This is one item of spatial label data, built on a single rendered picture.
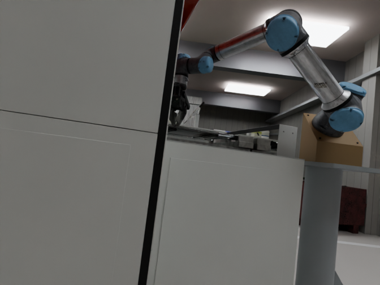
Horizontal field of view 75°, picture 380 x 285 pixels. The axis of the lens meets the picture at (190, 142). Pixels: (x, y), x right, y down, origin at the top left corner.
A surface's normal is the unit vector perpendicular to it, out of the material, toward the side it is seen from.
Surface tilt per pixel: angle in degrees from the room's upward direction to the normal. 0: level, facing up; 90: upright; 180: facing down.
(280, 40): 125
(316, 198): 90
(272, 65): 90
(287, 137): 90
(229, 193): 90
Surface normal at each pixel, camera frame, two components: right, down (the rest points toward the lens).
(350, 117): -0.33, 0.66
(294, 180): 0.29, -0.03
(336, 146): 0.06, -0.06
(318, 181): -0.64, -0.13
